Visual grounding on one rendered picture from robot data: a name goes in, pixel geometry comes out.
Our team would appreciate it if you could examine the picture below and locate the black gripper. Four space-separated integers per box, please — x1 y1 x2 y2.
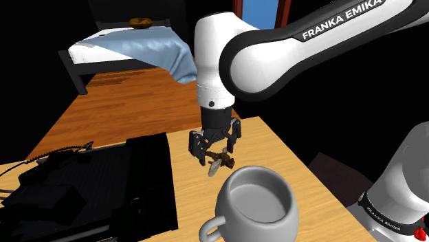
188 106 243 166

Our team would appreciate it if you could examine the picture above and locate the brown toy fly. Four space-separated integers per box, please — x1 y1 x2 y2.
204 150 236 178

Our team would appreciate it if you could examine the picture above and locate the light wooden table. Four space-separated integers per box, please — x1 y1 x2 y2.
0 115 379 242

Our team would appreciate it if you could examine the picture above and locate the grey mug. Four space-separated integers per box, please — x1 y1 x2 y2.
199 165 300 242

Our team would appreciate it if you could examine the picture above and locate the black upright box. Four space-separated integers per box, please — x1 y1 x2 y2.
125 131 179 233

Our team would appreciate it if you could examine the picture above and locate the bed with blue blanket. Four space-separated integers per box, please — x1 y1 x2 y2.
57 16 199 97

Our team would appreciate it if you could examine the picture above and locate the dark robot stand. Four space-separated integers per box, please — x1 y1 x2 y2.
307 152 375 208

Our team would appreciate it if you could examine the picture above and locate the black flat ribbed appliance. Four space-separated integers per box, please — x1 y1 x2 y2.
0 144 135 242

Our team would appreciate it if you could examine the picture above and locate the red framed door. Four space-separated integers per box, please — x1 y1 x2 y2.
234 0 293 31

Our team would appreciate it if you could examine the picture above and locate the black corded telephone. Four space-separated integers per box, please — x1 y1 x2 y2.
0 141 96 189

